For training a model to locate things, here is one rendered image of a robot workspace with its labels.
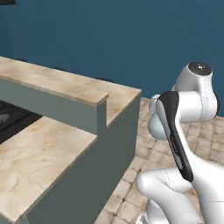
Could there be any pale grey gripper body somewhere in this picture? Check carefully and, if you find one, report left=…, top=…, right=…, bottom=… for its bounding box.
left=147, top=111, right=172, bottom=141

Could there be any grey-green kitchen island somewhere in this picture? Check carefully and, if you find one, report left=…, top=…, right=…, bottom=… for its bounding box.
left=0, top=55, right=143, bottom=224

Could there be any black hob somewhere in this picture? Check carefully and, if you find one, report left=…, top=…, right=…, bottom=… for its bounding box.
left=0, top=100, right=44, bottom=144

